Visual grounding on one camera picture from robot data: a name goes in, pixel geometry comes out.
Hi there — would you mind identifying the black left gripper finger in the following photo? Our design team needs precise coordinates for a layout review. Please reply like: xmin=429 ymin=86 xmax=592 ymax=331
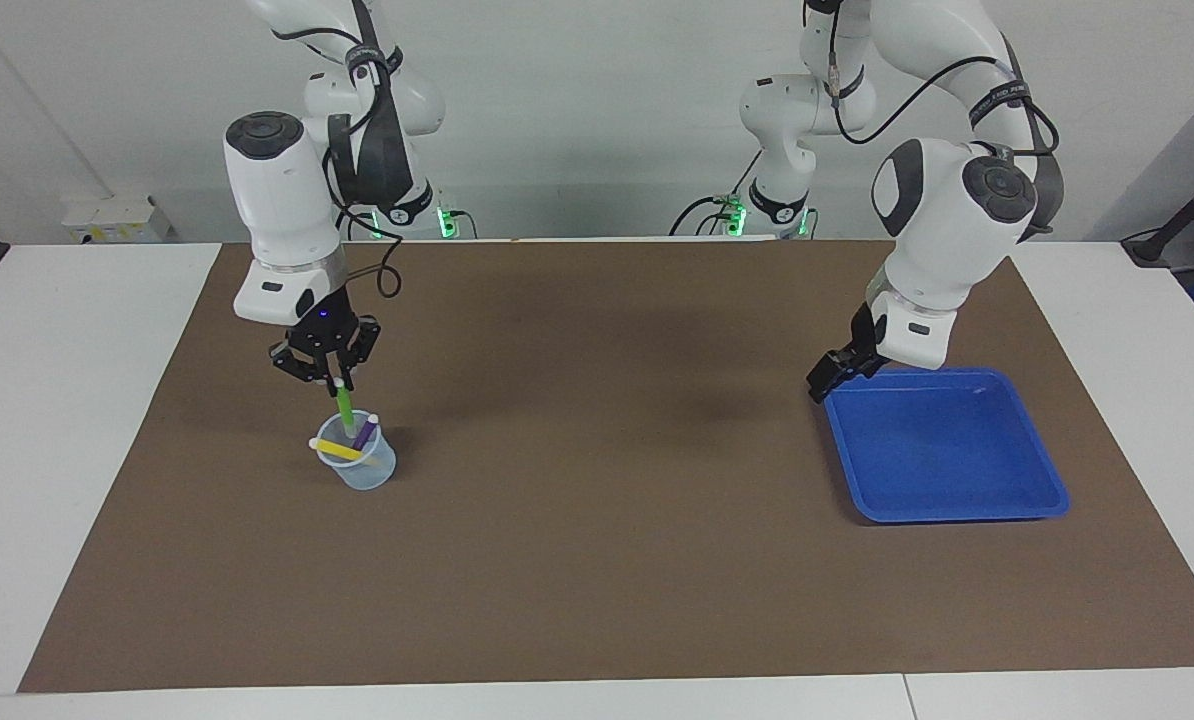
xmin=806 ymin=350 xmax=858 ymax=405

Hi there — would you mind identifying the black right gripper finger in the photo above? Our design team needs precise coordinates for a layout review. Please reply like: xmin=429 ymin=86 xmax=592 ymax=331
xmin=271 ymin=350 xmax=320 ymax=386
xmin=337 ymin=335 xmax=380 ymax=393

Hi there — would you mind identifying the translucent plastic cup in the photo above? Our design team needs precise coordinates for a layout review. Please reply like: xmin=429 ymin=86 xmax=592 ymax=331
xmin=315 ymin=409 xmax=398 ymax=491

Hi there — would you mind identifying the blue plastic tray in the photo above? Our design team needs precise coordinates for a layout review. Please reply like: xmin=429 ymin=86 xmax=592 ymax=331
xmin=820 ymin=367 xmax=1071 ymax=525

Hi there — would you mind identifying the brown table mat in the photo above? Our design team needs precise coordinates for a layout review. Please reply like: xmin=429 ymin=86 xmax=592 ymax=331
xmin=17 ymin=237 xmax=1194 ymax=694

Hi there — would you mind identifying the black arm base cable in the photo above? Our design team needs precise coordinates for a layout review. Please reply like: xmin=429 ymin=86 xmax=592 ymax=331
xmin=669 ymin=150 xmax=763 ymax=237

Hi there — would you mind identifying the white wall power box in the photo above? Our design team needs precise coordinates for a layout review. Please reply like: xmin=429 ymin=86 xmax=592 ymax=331
xmin=62 ymin=195 xmax=173 ymax=244

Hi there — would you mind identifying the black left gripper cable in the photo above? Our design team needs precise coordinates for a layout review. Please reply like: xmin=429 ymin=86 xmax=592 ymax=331
xmin=827 ymin=0 xmax=1063 ymax=241

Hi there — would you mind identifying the black camera stand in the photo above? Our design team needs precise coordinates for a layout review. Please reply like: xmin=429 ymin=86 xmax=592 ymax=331
xmin=1122 ymin=160 xmax=1194 ymax=267

